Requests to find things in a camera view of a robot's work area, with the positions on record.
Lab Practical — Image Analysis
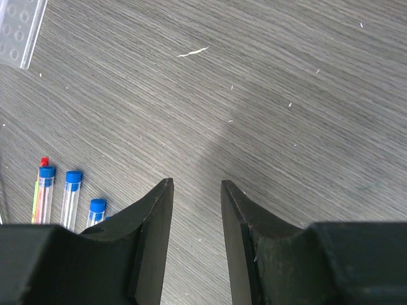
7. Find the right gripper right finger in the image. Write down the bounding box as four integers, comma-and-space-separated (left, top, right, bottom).
221, 180, 301, 304

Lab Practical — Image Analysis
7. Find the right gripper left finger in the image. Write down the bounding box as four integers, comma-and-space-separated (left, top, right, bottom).
79, 178, 174, 304

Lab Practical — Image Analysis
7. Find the clear well plate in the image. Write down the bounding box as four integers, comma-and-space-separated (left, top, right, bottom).
0, 0, 48, 70

